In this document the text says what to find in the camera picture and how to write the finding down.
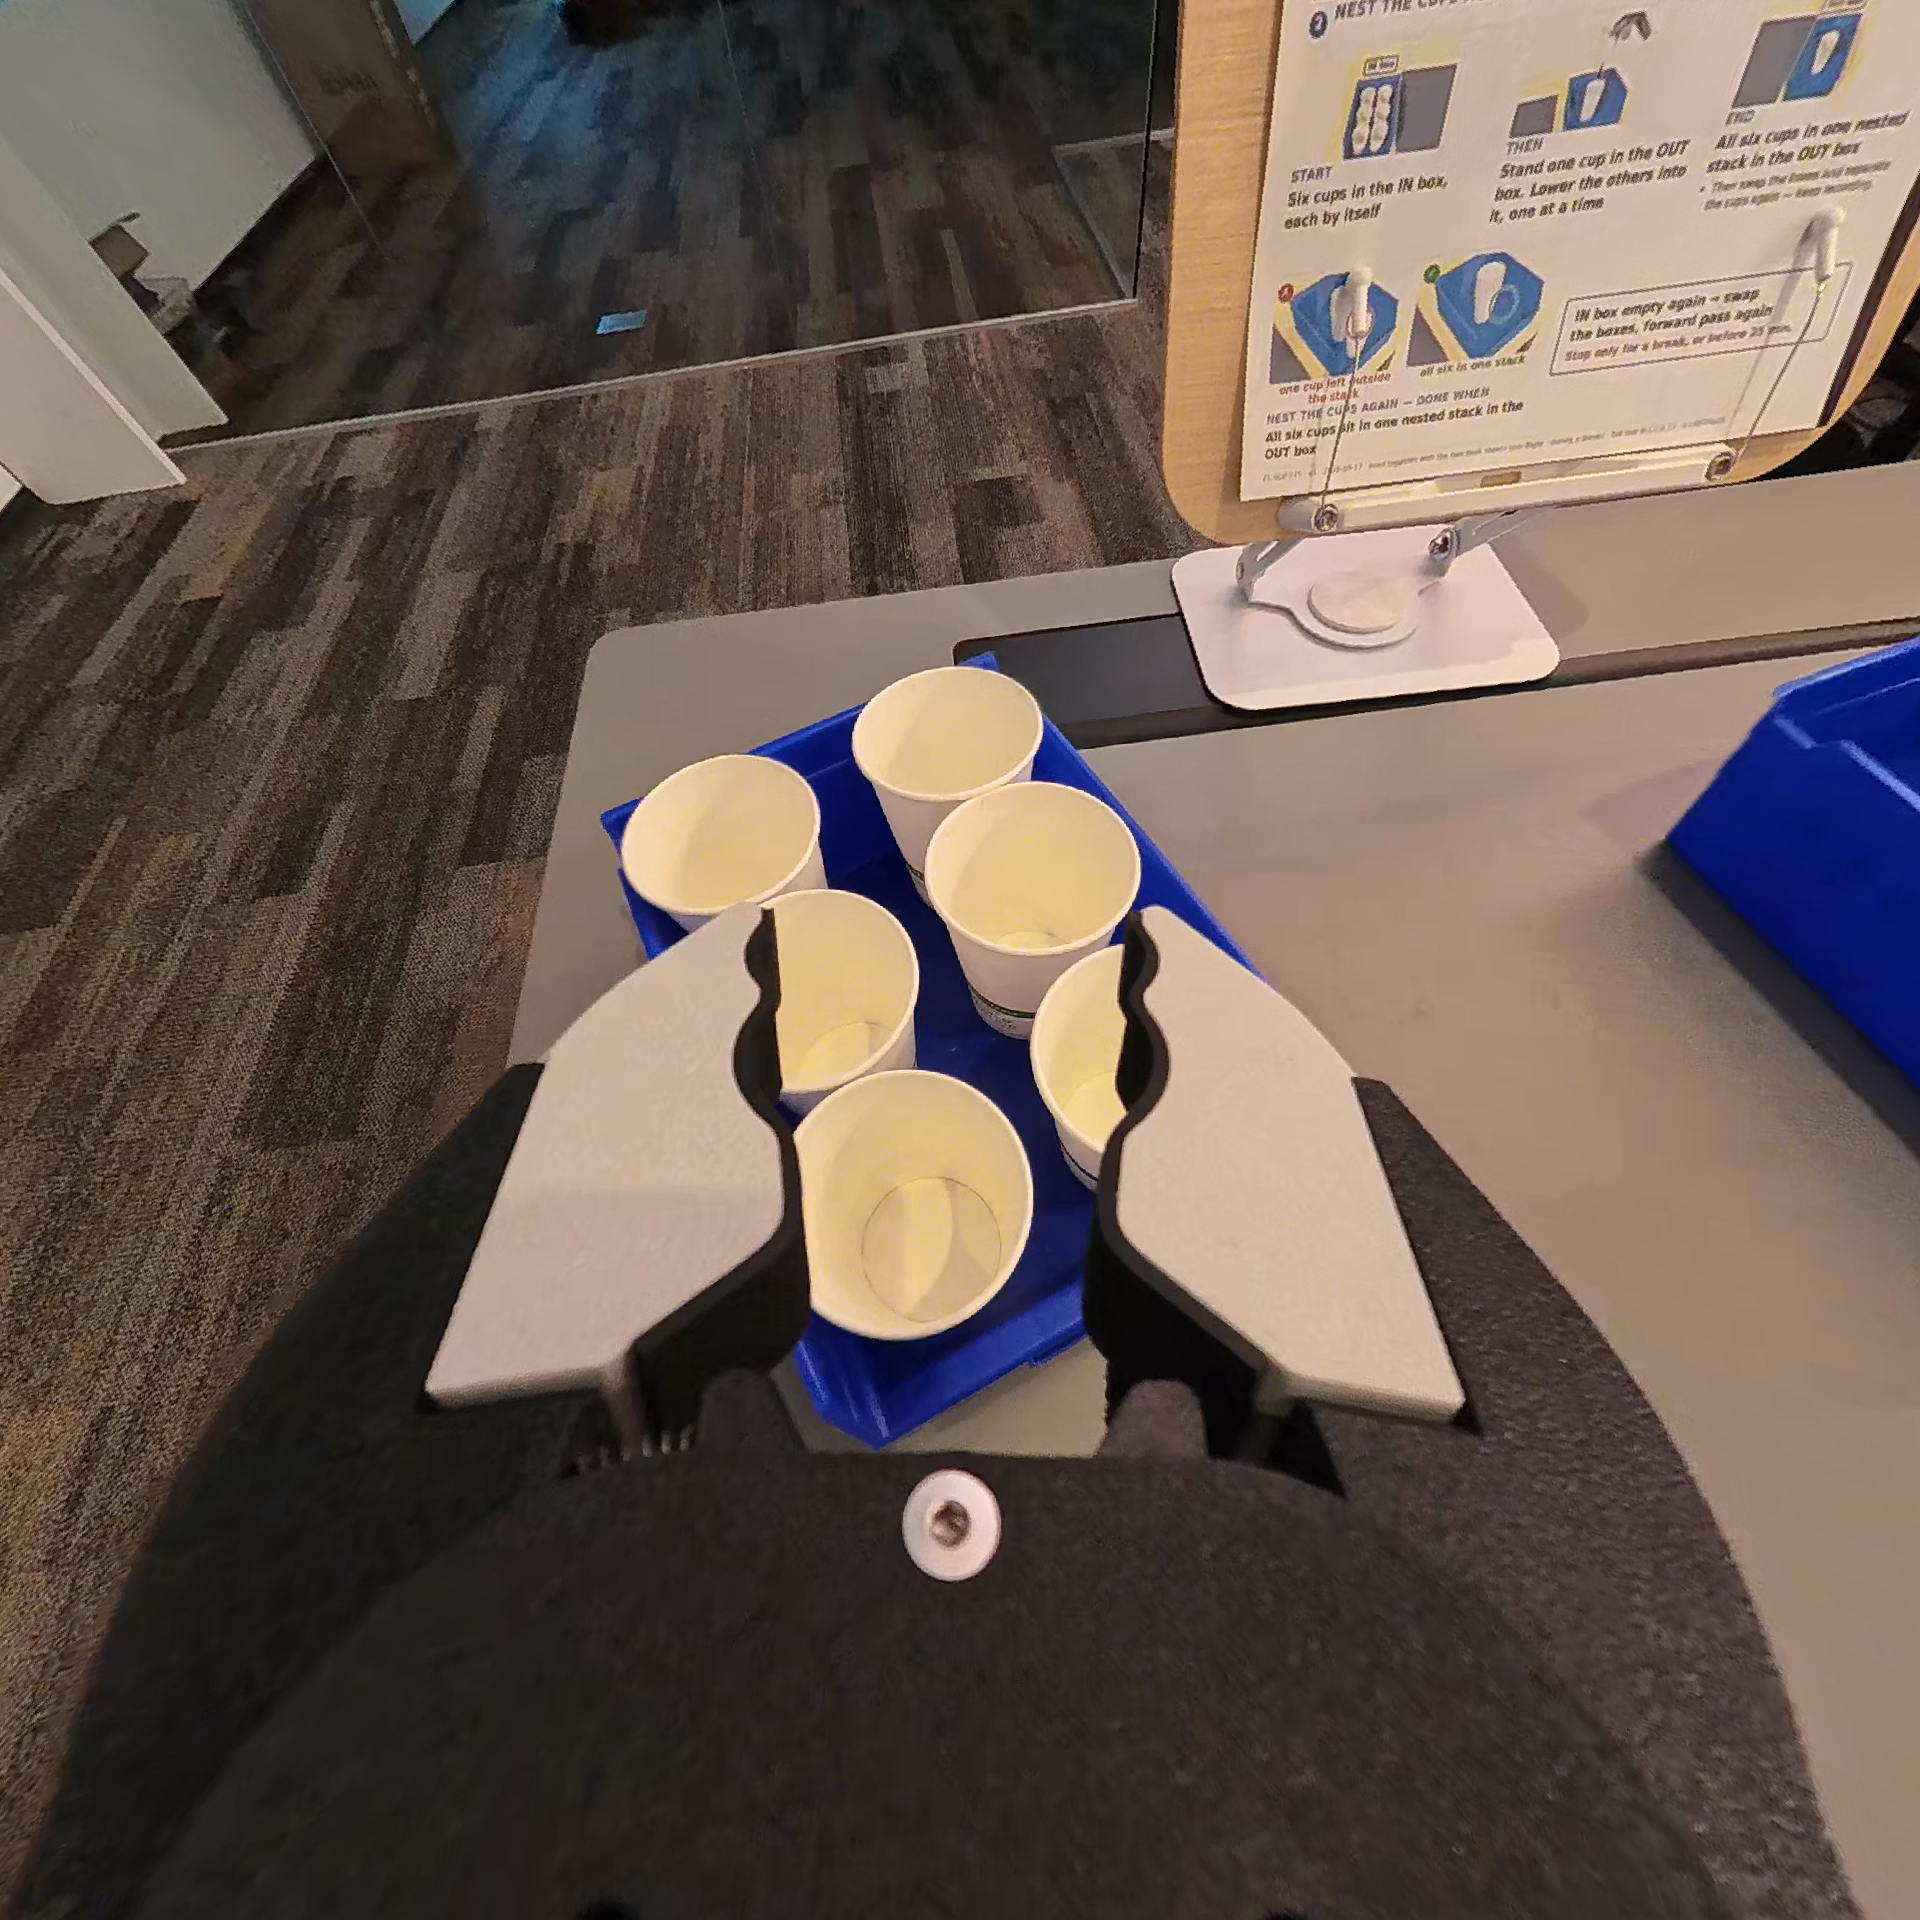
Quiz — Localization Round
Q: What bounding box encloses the blue plastic bin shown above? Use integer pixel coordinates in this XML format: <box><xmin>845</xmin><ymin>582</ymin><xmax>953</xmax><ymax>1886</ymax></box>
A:
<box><xmin>1666</xmin><ymin>638</ymin><xmax>1920</xmax><ymax>1088</ymax></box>
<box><xmin>602</xmin><ymin>697</ymin><xmax>1251</xmax><ymax>1449</ymax></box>

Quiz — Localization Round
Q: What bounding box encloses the printed instruction sign board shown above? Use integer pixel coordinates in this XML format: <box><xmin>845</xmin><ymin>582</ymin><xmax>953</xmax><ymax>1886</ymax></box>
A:
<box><xmin>1237</xmin><ymin>0</ymin><xmax>1920</xmax><ymax>505</ymax></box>

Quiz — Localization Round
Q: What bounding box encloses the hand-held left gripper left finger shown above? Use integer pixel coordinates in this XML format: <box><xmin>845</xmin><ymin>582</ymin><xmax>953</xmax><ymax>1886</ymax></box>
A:
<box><xmin>427</xmin><ymin>902</ymin><xmax>815</xmax><ymax>1416</ymax></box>

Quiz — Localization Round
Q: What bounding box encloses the instruction sheet on wooden stand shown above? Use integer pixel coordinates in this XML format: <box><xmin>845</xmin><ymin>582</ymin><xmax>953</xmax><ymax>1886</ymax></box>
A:
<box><xmin>1165</xmin><ymin>0</ymin><xmax>1920</xmax><ymax>520</ymax></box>

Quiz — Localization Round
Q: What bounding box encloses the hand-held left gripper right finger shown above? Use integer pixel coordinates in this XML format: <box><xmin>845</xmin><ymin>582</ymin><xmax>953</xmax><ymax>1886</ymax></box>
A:
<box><xmin>1087</xmin><ymin>907</ymin><xmax>1471</xmax><ymax>1435</ymax></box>

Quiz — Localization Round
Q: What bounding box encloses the black flat mat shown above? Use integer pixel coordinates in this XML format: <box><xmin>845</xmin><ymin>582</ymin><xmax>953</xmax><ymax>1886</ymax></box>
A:
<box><xmin>956</xmin><ymin>601</ymin><xmax>1920</xmax><ymax>752</ymax></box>

